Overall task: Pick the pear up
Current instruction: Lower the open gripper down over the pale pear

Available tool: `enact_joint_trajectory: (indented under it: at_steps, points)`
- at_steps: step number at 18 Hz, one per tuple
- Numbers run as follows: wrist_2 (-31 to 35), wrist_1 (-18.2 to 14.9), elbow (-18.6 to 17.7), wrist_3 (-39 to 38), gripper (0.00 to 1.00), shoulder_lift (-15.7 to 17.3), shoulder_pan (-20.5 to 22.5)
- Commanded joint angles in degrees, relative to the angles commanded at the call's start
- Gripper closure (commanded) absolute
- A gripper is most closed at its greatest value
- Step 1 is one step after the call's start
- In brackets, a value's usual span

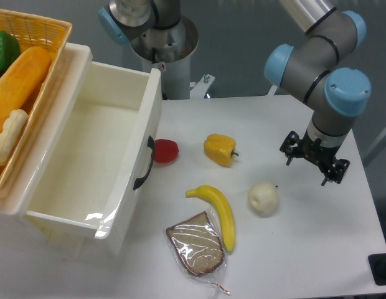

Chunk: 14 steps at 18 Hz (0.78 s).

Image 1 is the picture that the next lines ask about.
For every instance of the green bell pepper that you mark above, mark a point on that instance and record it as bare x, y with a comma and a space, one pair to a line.
9, 50

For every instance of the yellow bell pepper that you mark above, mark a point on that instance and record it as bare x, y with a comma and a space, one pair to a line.
220, 149

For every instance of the yellow banana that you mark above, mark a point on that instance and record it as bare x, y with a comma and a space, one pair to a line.
218, 200

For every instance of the white frame at right edge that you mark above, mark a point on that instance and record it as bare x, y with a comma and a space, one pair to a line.
378, 144

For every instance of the cream white pastry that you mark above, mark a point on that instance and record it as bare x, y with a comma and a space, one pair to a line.
11, 129

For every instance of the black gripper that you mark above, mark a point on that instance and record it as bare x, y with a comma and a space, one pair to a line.
333, 169

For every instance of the red bell pepper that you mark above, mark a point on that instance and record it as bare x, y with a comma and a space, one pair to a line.
166, 151

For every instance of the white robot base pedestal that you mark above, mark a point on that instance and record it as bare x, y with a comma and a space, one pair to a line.
170, 52

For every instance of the white plastic storage box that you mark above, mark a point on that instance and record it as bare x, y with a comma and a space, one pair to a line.
78, 174

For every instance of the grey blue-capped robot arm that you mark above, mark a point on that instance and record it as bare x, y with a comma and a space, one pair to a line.
310, 73

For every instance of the yellow wicker basket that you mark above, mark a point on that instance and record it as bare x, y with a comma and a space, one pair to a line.
50, 34

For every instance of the pale white pear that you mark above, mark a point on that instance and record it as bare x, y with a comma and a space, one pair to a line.
263, 198

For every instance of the orange baguette loaf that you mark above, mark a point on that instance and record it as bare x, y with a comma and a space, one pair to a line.
24, 75

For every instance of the black object at table edge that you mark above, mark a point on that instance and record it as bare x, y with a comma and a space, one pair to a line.
377, 264

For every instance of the wrapped brown bread slice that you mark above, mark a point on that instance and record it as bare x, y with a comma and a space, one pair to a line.
199, 251

